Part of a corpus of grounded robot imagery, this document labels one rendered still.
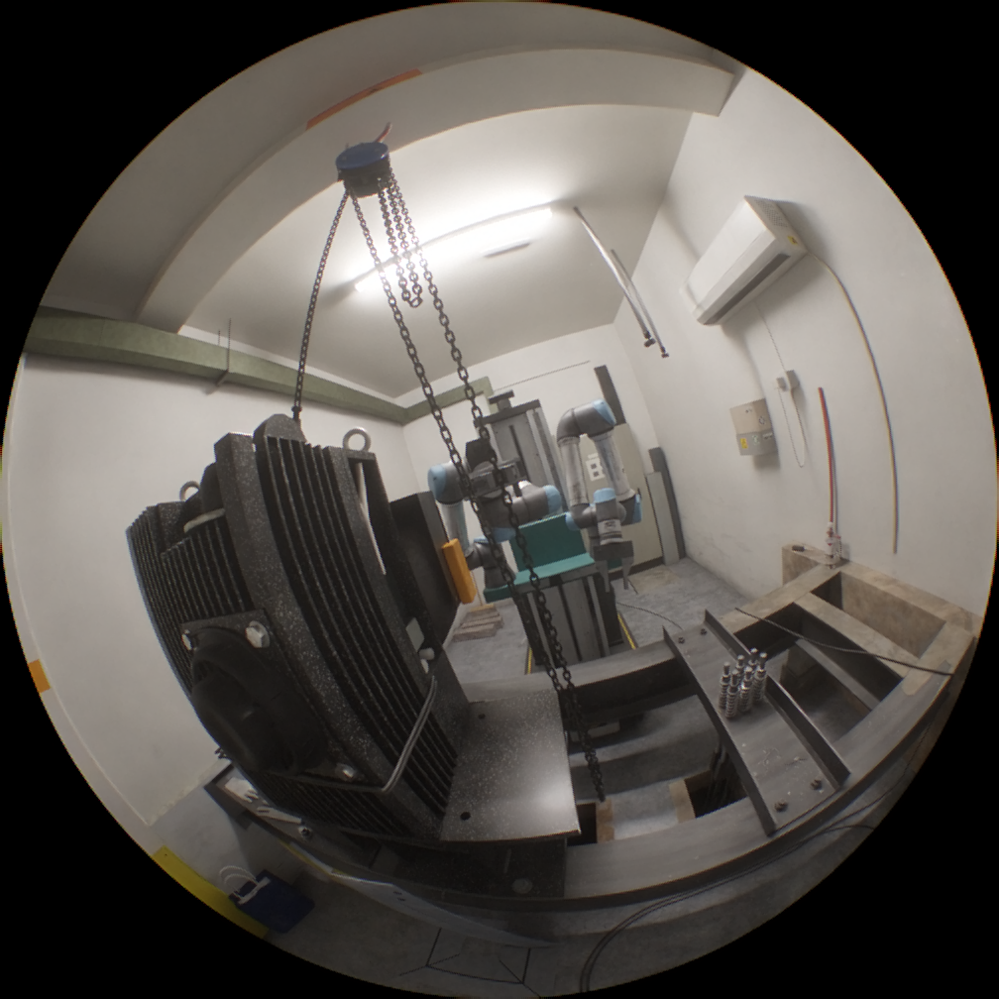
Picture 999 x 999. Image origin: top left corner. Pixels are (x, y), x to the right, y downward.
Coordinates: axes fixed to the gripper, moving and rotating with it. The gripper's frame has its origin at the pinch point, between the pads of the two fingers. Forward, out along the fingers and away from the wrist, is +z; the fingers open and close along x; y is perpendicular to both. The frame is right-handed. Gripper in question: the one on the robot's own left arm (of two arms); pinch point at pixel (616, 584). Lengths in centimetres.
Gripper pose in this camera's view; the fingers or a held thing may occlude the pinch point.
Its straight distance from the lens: 101.9
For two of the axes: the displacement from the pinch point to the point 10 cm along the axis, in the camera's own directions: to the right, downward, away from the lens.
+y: -3.0, -2.7, -9.1
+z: 0.6, 9.5, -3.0
